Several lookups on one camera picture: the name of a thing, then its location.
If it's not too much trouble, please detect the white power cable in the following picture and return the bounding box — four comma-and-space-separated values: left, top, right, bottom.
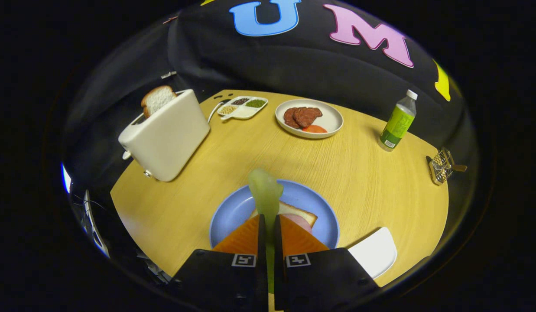
207, 101, 227, 125

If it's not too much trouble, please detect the pink ham slice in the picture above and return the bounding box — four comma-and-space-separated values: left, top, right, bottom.
283, 213, 314, 234

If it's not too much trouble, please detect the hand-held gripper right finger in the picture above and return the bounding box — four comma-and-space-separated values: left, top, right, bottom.
274, 214, 380, 312

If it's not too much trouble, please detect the white toaster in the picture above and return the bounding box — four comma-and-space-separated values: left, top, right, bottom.
118, 89, 211, 182

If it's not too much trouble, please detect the black backdrop cloth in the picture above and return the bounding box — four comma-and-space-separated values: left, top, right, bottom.
62, 0, 468, 208

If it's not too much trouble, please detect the white divided tray with beans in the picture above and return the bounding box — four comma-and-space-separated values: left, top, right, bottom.
217, 96, 269, 121

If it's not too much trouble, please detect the white bread slice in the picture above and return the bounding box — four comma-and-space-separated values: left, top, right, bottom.
140, 85, 177, 118
250, 201, 318, 228

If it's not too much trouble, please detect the small wire basket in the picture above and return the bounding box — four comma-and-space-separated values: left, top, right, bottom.
426, 147, 468, 186

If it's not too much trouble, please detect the white square plate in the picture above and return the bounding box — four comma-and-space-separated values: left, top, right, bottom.
347, 227, 398, 280

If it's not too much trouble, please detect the green lettuce leaf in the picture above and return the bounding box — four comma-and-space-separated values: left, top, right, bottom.
248, 168, 284, 294

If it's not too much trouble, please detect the green label plastic bottle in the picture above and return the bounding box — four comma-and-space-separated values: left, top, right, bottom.
378, 89, 419, 152

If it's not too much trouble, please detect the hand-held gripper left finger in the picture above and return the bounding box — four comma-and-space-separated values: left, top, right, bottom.
168, 214, 269, 312

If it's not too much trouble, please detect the white round plate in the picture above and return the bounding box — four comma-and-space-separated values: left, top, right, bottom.
275, 98, 344, 140

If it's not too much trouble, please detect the brown meat patty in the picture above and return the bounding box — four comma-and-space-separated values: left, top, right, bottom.
292, 107, 323, 128
283, 107, 301, 129

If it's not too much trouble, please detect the blue round plate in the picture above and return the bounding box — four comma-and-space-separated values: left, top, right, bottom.
208, 179, 340, 250

